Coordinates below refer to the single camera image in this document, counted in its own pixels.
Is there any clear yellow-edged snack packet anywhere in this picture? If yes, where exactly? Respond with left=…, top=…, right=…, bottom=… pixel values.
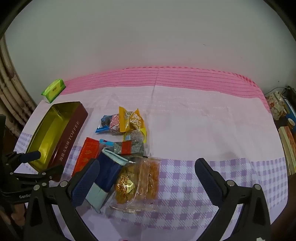
left=124, top=128, right=147, bottom=143

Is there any yellow zigzag-edged snack packet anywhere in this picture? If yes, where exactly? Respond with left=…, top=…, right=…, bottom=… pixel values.
left=119, top=106, right=133, bottom=132

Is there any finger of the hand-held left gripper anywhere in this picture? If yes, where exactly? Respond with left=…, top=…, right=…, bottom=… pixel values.
left=2, top=151, right=42, bottom=172
left=10, top=165, right=64, bottom=186

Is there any pink and purple checkered tablecloth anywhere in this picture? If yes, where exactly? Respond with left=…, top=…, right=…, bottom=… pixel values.
left=15, top=66, right=289, bottom=241

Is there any blue candy packet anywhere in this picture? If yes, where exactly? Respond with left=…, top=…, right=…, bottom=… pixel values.
left=95, top=114, right=114, bottom=133

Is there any blue printed box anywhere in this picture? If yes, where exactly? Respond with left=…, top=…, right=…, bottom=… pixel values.
left=283, top=98, right=296, bottom=130

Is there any navy blue snack packet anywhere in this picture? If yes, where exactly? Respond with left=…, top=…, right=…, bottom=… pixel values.
left=84, top=148, right=130, bottom=214

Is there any silver and red snack packet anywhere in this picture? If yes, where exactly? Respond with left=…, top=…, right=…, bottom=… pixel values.
left=113, top=141, right=145, bottom=155

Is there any stack of books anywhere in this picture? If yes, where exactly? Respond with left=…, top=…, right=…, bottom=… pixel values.
left=279, top=125, right=296, bottom=174

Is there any cyan clear snack packet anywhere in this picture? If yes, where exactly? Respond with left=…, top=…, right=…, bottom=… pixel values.
left=99, top=138, right=116, bottom=149

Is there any maroon and gold tin box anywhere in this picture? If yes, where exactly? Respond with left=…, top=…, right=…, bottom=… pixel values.
left=25, top=101, right=88, bottom=183

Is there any orange-yellow snack packet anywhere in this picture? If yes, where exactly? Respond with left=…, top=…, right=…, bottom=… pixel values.
left=129, top=108, right=146, bottom=130

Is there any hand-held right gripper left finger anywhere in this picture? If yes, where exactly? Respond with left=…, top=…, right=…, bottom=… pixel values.
left=23, top=159, right=101, bottom=241

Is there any bamboo furniture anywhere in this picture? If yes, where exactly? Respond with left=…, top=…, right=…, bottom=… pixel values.
left=0, top=37, right=37, bottom=132

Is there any pink patterned snack packet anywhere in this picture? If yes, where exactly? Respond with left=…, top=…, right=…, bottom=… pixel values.
left=109, top=114, right=123, bottom=135

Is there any green tissue pack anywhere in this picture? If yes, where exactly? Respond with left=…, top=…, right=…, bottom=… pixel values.
left=41, top=79, right=66, bottom=104

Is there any clear pastry packet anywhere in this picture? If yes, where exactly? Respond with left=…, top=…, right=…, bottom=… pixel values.
left=110, top=156, right=162, bottom=207

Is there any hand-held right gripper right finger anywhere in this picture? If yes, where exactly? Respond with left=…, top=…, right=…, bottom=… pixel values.
left=194, top=158, right=272, bottom=241

